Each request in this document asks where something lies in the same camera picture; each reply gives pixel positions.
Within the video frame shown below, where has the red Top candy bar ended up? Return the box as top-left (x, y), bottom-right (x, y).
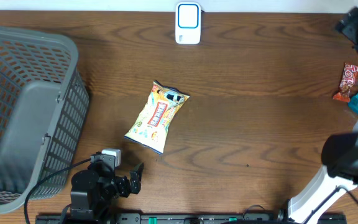
top-left (333, 63), bottom-right (358, 103)

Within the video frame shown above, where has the yellow snack bag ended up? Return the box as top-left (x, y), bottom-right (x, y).
top-left (124, 80), bottom-right (190, 154)

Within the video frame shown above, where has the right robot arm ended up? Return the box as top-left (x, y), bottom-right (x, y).
top-left (279, 7), bottom-right (358, 223)

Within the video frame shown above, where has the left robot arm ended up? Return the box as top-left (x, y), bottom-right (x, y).
top-left (59, 160), bottom-right (144, 223)

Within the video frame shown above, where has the white barcode scanner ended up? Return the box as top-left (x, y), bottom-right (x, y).
top-left (175, 2), bottom-right (201, 45)

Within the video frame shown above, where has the grey plastic basket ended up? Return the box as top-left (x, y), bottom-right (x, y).
top-left (0, 26), bottom-right (90, 214)

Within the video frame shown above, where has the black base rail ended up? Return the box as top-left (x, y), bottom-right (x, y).
top-left (35, 205), bottom-right (347, 224)

